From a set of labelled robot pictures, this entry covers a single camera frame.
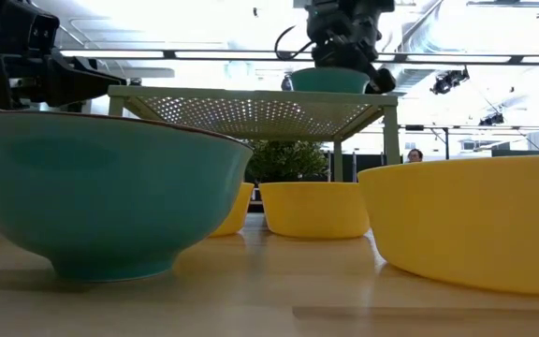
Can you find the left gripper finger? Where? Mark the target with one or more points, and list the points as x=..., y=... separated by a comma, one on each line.
x=82, y=82

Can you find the long ceiling light strip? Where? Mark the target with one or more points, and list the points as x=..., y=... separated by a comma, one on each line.
x=110, y=54

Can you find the green perforated metal shelf rack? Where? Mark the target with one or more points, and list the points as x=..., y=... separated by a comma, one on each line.
x=251, y=112

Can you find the potted green plant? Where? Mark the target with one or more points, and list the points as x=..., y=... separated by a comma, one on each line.
x=286, y=161

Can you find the person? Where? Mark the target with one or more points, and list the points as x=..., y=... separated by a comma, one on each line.
x=415, y=156

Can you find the black room partition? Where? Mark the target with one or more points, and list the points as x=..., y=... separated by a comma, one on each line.
x=368, y=164

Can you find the black computer monitor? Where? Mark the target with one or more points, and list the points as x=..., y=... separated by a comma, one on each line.
x=520, y=153

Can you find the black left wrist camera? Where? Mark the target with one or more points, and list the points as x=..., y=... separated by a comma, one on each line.
x=7, y=23

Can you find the black ceiling-hung camera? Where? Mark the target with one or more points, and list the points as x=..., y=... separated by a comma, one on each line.
x=447, y=82
x=491, y=120

